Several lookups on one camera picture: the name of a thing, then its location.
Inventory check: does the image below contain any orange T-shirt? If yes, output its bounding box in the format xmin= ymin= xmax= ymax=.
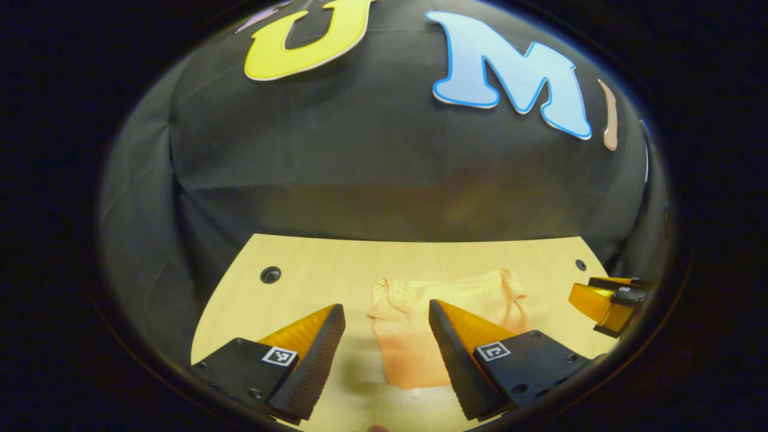
xmin=367 ymin=269 xmax=530 ymax=391

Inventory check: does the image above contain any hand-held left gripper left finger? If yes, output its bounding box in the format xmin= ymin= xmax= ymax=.
xmin=191 ymin=303 xmax=347 ymax=427

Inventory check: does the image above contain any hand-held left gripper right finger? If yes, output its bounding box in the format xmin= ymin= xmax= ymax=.
xmin=428 ymin=299 xmax=601 ymax=422

